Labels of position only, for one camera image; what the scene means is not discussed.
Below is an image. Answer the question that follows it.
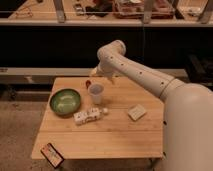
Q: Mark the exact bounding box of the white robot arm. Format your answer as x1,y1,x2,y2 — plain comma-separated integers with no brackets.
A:
91,40,213,171

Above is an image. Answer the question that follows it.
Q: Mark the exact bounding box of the white ceramic cup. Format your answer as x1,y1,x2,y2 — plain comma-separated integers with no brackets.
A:
88,83,104,105

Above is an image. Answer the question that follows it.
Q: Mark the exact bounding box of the green ceramic bowl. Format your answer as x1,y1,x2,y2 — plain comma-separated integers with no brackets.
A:
49,88,81,116

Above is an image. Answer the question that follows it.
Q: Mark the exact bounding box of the wooden table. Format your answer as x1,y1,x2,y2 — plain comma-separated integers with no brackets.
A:
31,77,163,159

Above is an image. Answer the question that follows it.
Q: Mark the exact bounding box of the white sponge block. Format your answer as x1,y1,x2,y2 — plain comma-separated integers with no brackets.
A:
128,104,146,121

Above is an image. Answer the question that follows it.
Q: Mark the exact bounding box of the red and black box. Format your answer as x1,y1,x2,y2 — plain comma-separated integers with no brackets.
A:
40,143,64,168

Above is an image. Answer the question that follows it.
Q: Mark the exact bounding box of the wooden shelf with clutter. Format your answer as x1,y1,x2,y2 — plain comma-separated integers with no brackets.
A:
0,0,213,27

